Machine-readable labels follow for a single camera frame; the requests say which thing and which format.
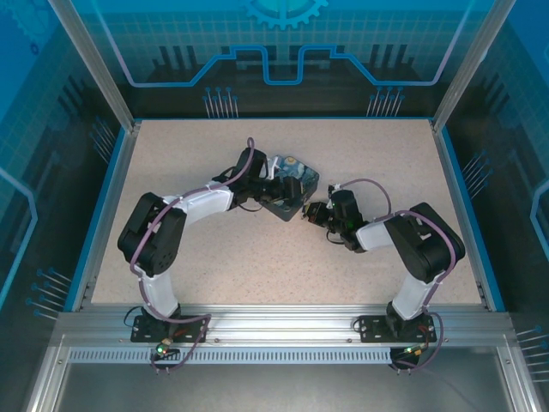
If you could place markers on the starry night printed tin box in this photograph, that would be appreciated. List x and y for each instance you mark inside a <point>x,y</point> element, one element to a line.
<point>306,178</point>

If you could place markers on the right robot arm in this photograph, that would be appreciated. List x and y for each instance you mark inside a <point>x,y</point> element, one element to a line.
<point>429,244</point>

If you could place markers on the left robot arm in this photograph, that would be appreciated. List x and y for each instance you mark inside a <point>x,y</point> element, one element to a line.
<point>150,240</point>

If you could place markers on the aluminium front rail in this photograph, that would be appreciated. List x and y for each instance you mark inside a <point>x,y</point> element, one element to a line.
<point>274,326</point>

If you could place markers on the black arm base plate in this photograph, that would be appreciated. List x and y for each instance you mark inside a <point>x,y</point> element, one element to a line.
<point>146,329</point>
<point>373,328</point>

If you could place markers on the aluminium frame post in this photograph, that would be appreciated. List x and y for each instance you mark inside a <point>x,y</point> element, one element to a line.
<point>472,64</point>
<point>92,64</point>

